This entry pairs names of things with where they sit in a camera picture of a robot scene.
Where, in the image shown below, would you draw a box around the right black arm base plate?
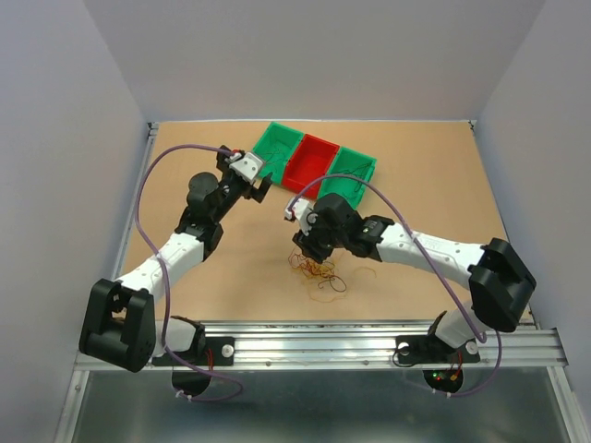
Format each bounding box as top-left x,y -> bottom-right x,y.
392,335 -> 480,367

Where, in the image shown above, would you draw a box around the purple camera cable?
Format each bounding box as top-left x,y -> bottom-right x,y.
136,143 -> 245,403
284,173 -> 504,401

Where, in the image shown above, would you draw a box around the red plastic bin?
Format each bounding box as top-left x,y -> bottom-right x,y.
281,134 -> 340,193

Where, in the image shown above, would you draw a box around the left green plastic bin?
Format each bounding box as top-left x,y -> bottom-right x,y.
252,122 -> 304,185

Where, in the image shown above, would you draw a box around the orange wire bundle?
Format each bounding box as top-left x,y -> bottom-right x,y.
285,246 -> 378,304

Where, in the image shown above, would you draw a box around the dark wires in bin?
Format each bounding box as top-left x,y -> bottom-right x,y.
334,161 -> 373,199
262,140 -> 292,179

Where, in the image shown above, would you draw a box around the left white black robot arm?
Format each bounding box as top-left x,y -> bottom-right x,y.
78,146 -> 271,372

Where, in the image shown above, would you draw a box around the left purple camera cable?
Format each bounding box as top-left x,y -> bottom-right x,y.
136,143 -> 245,403

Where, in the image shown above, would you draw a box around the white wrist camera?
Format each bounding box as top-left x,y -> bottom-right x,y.
283,197 -> 318,235
229,152 -> 265,185

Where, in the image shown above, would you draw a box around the green plastic bin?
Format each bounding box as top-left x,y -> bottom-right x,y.
318,147 -> 380,216
252,122 -> 304,185

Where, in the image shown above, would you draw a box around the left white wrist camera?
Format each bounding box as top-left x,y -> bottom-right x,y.
229,152 -> 265,185

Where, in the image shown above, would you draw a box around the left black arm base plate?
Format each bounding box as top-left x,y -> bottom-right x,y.
167,329 -> 235,369

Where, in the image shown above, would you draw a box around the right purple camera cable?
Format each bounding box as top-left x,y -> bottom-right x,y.
284,173 -> 504,401

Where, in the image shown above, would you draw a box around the dark wires in right bin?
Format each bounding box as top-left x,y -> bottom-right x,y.
334,161 -> 373,199

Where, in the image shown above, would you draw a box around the aluminium mounting rail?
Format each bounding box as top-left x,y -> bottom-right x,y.
73,320 -> 568,373

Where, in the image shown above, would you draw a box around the dark wires in left bin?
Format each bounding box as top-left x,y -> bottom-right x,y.
262,140 -> 292,179

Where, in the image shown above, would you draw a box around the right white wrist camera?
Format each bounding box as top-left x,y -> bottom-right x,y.
283,197 -> 318,235

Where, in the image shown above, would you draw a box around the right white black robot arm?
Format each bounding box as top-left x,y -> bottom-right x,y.
284,194 -> 537,365

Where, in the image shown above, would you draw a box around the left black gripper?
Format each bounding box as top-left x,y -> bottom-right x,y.
211,147 -> 271,223

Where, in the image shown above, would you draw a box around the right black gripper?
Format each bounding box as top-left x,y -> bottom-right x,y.
292,212 -> 347,264

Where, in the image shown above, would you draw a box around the right green plastic bin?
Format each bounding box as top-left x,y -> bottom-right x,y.
318,147 -> 380,216

